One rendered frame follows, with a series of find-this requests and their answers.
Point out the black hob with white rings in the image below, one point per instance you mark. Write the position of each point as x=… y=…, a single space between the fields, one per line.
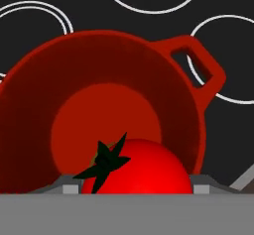
x=132 y=24

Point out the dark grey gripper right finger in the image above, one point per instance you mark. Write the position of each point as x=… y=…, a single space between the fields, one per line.
x=203 y=185

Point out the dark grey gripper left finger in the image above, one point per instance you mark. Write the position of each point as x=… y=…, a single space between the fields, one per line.
x=67 y=186

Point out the red tomato with green stem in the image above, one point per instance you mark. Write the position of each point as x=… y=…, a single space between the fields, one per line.
x=149 y=169

